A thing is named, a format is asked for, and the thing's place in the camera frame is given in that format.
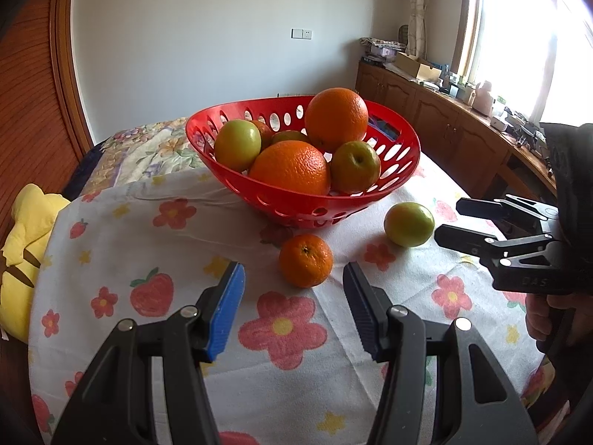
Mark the yellow-green pear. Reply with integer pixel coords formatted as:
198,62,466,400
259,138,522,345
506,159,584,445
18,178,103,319
271,130,310,146

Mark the stack of folded cloths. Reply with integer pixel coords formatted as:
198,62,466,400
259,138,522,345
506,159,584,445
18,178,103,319
360,37,408,59

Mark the dark blue blanket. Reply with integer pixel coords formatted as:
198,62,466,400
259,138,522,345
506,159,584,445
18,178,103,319
62,144,105,200

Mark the yellow plush toy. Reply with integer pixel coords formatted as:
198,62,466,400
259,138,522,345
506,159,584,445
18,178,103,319
0,183,70,345

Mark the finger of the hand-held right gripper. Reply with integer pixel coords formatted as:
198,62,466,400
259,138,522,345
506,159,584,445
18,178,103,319
435,224,561,267
457,195,559,235

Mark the white plastic jug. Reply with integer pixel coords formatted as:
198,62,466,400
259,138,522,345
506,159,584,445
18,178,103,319
473,80,494,116

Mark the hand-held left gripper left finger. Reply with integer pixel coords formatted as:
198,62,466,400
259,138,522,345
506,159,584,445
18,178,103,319
51,260,247,445

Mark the floral quilt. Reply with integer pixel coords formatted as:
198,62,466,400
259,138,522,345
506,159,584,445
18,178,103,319
81,117,218,200

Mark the red perforated plastic basket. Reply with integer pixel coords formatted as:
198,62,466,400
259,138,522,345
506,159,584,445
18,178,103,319
185,95,421,230

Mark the wooden framed window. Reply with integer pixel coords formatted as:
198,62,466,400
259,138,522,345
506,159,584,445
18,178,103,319
454,0,589,126

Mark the green apple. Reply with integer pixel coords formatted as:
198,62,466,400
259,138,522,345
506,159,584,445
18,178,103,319
329,140,382,194
384,202,435,248
213,119,262,173

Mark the wooden louvered wardrobe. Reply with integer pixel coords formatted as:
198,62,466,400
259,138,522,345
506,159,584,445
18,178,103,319
0,0,93,223

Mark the large orange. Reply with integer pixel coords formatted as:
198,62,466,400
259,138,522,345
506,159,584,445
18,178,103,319
248,140,332,197
304,88,370,153

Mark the clutter of small containers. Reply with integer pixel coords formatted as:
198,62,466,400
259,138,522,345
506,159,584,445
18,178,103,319
442,65,552,158

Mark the wooden sideboard cabinet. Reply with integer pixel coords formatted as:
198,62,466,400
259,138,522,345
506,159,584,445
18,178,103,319
356,62,559,205

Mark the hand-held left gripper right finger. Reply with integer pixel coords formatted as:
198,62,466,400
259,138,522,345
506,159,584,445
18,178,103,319
343,261,540,445

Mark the cardboard box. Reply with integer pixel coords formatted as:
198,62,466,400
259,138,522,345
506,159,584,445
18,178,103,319
394,52,443,82

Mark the person's right hand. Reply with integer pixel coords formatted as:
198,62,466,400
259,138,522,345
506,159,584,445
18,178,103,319
526,294,590,347

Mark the small mandarin orange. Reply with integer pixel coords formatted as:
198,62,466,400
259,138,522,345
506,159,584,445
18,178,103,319
250,119,275,149
278,234,334,289

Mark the white flower-print towel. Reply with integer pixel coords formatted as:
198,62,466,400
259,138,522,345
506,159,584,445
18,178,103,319
28,148,557,445

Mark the patterned curtain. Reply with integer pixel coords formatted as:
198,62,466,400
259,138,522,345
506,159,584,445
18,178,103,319
405,0,434,59

